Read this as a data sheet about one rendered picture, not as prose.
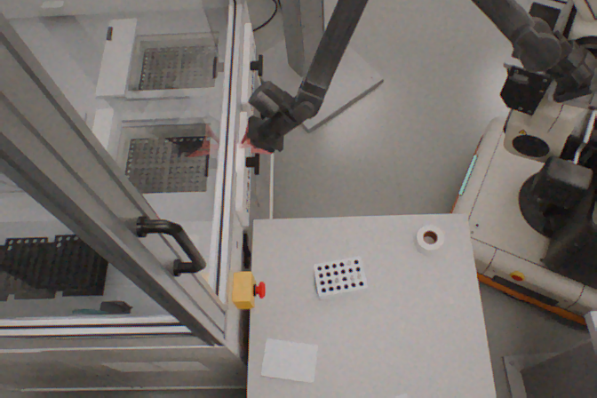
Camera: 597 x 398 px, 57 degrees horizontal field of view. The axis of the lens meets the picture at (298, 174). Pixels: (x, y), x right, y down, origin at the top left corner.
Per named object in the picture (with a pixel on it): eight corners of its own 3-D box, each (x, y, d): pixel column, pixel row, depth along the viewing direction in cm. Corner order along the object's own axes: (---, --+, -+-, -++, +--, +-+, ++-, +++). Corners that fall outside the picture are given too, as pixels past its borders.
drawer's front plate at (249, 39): (255, 46, 170) (250, 21, 161) (252, 124, 157) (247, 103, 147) (250, 46, 171) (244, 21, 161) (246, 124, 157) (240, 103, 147)
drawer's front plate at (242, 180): (252, 132, 156) (246, 110, 146) (248, 226, 143) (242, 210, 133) (246, 132, 156) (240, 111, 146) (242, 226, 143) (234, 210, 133)
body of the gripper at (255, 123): (247, 117, 135) (264, 104, 130) (280, 131, 141) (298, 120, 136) (244, 139, 132) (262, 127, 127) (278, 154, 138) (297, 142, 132)
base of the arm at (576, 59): (594, 92, 109) (608, 50, 113) (570, 67, 106) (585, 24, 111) (555, 104, 116) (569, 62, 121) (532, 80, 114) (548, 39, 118)
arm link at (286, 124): (300, 129, 126) (307, 113, 130) (278, 110, 124) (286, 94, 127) (282, 140, 131) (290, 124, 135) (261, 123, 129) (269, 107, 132)
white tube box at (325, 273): (360, 260, 142) (361, 256, 139) (367, 291, 139) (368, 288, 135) (314, 268, 142) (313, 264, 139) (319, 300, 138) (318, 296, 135)
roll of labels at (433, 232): (415, 254, 142) (417, 250, 139) (414, 229, 145) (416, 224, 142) (442, 256, 142) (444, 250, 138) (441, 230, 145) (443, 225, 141)
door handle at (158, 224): (210, 261, 82) (178, 211, 66) (209, 278, 81) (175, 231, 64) (179, 262, 83) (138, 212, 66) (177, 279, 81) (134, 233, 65)
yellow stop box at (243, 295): (258, 279, 134) (254, 270, 127) (258, 308, 130) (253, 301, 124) (237, 280, 134) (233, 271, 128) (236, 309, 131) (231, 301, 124)
